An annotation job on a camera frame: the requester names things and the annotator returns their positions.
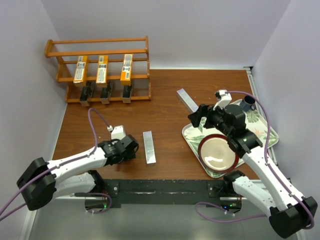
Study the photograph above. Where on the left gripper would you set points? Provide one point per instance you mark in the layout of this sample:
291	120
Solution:
129	155

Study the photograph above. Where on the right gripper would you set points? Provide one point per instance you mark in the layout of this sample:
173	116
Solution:
204	111

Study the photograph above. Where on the black toothpaste box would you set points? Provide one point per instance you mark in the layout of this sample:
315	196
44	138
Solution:
86	95
106	93
127	94

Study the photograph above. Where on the orange toothpaste box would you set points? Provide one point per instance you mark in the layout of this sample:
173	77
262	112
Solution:
102	71

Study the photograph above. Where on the silver gold R&O toothpaste box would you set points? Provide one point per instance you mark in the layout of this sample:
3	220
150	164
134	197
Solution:
126	71

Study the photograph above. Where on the yellow toothpaste box with barcode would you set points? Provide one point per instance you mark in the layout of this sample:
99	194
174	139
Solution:
80	75

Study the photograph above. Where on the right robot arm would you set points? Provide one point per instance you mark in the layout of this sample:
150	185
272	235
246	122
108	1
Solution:
287	209

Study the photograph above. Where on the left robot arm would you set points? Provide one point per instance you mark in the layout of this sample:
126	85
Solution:
43	181

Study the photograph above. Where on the orange wooden three-tier shelf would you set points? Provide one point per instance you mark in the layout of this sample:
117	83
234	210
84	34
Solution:
66	52

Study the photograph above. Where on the red rimmed cream plate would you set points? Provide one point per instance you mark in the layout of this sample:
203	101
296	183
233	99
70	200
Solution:
216	155

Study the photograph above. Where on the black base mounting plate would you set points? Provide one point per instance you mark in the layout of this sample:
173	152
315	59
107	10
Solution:
168	192

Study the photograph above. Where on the dark blue mug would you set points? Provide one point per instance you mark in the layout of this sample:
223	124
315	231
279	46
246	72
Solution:
248	104

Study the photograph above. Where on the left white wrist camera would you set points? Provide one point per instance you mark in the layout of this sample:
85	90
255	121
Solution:
116	133

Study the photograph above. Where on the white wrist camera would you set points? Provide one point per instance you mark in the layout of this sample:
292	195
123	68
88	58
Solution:
223	99
116	133

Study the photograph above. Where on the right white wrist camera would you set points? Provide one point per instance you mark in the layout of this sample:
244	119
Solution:
223	99

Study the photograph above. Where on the aluminium frame rail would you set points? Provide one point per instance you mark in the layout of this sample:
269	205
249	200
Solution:
65	218

